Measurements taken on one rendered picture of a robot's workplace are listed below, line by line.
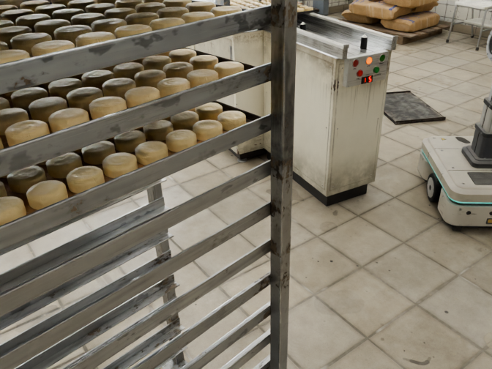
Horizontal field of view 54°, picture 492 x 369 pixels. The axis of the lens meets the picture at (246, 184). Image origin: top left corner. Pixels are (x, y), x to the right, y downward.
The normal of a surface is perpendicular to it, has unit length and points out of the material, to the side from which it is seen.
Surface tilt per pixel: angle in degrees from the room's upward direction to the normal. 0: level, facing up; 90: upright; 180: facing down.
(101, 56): 90
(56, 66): 90
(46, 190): 0
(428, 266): 0
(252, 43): 90
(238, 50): 90
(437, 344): 0
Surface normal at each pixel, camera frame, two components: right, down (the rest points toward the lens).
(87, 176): -0.03, -0.86
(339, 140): 0.46, 0.44
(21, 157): 0.70, 0.35
